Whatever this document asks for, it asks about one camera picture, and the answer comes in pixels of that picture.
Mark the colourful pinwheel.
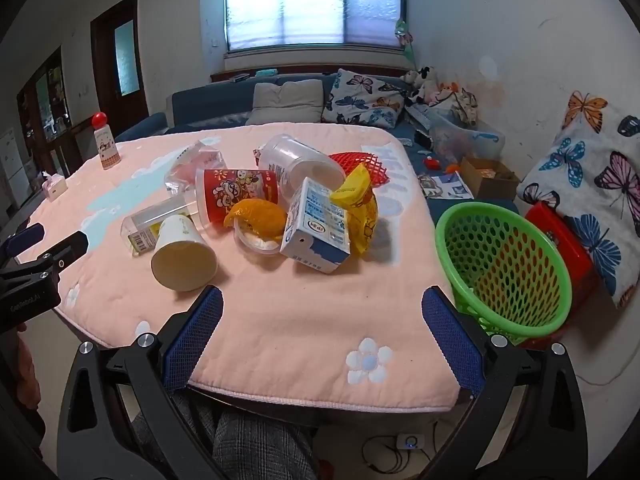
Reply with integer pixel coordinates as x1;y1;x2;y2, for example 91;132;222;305
393;19;418;68

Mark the pink tissue box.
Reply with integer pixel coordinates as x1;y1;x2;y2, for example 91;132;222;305
40;171;69;203

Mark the red foam fruit net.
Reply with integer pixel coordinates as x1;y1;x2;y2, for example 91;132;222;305
328;151;392;188

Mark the orange peel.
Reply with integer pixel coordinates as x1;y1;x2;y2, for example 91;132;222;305
223;199;288;241

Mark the blue sofa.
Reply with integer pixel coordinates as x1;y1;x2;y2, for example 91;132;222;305
114;72;521;241

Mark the person's left hand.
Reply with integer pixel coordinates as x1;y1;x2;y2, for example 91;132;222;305
11;325;37;402

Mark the green plastic basket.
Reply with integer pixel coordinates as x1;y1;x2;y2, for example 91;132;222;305
434;201;573;341

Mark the dark wooden door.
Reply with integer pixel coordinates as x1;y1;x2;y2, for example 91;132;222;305
90;0;151;136

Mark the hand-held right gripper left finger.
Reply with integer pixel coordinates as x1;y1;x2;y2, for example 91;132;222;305
56;285;224;480

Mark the bottle with red cap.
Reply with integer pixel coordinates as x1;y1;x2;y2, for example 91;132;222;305
91;111;122;171

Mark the red printed cup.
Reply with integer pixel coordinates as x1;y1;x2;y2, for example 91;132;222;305
195;167;283;231

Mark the cardboard box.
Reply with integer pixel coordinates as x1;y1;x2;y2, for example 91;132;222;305
460;156;522;201

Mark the beige pillow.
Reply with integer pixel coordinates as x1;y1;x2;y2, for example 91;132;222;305
245;80;327;126

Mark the clear rectangular plastic box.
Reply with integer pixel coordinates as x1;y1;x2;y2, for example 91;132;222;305
121;195;201;256

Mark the patterned cloth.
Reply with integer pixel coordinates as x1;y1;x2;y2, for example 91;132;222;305
450;89;481;126

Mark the white blue milk carton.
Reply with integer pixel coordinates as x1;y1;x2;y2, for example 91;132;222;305
279;177;352;275

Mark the red plastic stool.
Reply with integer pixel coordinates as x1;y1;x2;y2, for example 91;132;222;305
520;201;601;351

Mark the pink printed blanket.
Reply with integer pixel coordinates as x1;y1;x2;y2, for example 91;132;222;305
15;122;461;413

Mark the person's plaid trouser leg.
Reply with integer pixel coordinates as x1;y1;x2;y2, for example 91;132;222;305
130;390;321;480

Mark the folded butterfly blanket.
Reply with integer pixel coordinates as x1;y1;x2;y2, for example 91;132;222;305
515;91;640;311

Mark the white cabinet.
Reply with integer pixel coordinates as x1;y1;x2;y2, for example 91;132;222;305
0;127;33;211

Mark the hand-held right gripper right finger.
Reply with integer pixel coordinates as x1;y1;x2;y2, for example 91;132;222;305
421;285;588;480

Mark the wooden side table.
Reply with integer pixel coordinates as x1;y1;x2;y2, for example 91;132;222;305
47;122;98;178

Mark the clear plastic cup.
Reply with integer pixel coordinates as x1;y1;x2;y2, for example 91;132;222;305
164;140;228;198

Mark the small white pudding cup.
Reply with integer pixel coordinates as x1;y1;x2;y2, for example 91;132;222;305
233;222;286;256

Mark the printed paper booklet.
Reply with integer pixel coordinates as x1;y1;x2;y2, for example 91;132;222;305
417;171;475;201

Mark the butterfly print pillow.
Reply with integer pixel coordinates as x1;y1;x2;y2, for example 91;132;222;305
321;68;407;129

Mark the dark shelf cabinet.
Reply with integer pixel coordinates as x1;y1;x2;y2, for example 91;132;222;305
15;45;83;181

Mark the clear plastic storage bin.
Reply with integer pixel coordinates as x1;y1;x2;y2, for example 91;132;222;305
427;110;506;163

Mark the window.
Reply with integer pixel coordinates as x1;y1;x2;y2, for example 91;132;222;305
223;0;408;56

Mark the black white plush toy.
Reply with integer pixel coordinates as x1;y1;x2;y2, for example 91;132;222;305
400;66;441;103

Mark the black cable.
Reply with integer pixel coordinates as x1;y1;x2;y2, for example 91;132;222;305
362;435;436;473

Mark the yellow snack wrapper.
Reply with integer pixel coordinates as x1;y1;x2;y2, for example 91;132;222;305
331;162;379;259

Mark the clear plastic bottle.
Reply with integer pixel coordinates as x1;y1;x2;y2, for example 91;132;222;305
257;134;347;206

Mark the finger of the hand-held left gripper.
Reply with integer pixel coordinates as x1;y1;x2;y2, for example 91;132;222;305
0;222;46;262
35;230;90;281

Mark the white paper cup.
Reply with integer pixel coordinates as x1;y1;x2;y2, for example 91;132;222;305
151;214;219;292

